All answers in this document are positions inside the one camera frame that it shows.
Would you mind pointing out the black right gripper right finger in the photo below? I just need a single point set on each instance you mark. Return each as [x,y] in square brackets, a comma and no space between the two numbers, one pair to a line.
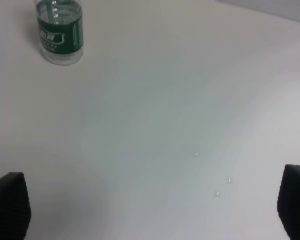
[288,204]

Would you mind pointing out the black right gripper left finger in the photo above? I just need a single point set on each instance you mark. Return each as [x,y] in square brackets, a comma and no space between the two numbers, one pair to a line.
[15,207]

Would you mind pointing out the clear bottle green label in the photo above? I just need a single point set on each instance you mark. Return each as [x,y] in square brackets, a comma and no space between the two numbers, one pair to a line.
[61,33]

